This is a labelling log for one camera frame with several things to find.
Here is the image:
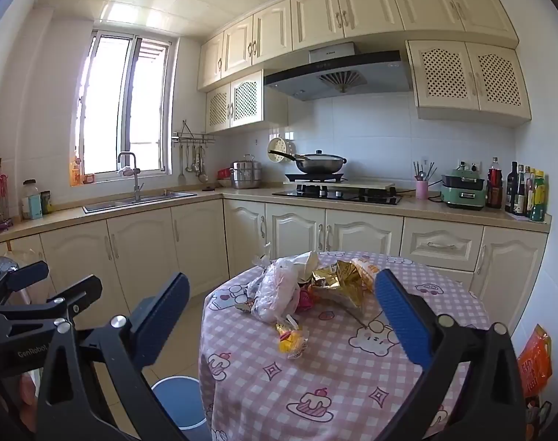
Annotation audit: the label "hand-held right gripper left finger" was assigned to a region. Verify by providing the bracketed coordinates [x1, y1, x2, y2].
[35, 272, 191, 441]

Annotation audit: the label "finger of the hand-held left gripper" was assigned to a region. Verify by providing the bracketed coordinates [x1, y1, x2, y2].
[0, 260, 50, 306]
[0, 275, 104, 331]

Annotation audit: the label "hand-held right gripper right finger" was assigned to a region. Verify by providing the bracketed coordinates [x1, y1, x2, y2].
[375, 269, 527, 441]

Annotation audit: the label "orange clear snack wrapper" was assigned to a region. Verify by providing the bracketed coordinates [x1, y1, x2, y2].
[350, 257, 383, 295]

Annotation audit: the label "gold foil wrapper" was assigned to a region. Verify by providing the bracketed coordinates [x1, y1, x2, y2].
[310, 259, 367, 320]

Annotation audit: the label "blue plastic bin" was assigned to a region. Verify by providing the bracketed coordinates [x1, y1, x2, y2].
[150, 376, 213, 433]

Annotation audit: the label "pink candy wrapper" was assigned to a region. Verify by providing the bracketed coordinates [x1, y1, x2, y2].
[295, 285, 319, 315]

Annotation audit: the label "trash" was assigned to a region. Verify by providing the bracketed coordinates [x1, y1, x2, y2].
[247, 258, 303, 325]

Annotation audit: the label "white paper cup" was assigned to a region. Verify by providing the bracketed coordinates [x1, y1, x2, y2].
[294, 251, 321, 283]

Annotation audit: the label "yellow snack wrapper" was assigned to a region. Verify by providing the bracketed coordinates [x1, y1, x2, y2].
[274, 315, 310, 360]

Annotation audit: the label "person's left hand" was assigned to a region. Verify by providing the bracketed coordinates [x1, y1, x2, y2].
[6, 372, 43, 430]

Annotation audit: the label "clear hanging plastic bag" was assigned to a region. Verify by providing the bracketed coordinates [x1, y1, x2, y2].
[0, 245, 43, 269]

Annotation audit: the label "cream lower kitchen cabinets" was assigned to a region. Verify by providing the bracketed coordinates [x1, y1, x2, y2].
[0, 188, 553, 331]

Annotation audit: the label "cream kitchen cabinets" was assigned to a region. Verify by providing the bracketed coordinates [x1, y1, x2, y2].
[196, 0, 521, 93]
[0, 188, 553, 331]

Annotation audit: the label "pink checked tablecloth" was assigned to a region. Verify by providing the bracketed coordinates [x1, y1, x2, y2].
[198, 251, 491, 441]

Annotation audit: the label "clear jar blue label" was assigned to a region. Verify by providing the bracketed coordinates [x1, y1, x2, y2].
[21, 179, 43, 220]

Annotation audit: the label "steel kitchen sink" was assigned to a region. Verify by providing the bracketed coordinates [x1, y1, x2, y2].
[82, 190, 198, 214]

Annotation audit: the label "metal sink faucet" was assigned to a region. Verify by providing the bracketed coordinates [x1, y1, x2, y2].
[117, 151, 146, 203]

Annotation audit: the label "orange printed plastic bag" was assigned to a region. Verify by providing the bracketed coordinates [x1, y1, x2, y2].
[517, 324, 554, 439]

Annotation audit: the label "black gas stove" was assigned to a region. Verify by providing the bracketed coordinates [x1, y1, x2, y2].
[272, 184, 403, 206]

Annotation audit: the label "green electric cooker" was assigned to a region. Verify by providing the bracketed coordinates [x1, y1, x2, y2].
[440, 168, 487, 212]

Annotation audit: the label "hanging metal ladle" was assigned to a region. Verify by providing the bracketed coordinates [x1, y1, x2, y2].
[197, 144, 210, 183]

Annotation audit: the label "row of condiment bottles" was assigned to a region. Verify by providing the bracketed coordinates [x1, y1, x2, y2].
[486, 156, 549, 222]

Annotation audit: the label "steel steamer pot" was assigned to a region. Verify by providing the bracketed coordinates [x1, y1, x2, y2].
[229, 154, 264, 190]

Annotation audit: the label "black wok with lid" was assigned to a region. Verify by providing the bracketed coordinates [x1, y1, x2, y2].
[268, 148, 348, 174]

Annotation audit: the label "kitchen window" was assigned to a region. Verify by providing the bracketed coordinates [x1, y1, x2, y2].
[74, 30, 176, 187]

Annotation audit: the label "cream round colander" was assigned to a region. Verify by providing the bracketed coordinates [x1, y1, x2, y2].
[267, 137, 297, 165]

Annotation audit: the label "small cream lattice cabinet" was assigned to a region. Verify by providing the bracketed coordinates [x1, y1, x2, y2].
[205, 70, 289, 135]

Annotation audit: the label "large cream lattice cabinet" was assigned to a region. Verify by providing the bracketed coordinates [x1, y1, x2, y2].
[405, 39, 532, 128]

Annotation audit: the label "grey range hood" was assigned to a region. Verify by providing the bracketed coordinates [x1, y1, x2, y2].
[264, 42, 414, 102]

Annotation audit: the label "cream upper kitchen cabinets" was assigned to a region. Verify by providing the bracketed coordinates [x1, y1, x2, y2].
[196, 0, 521, 93]

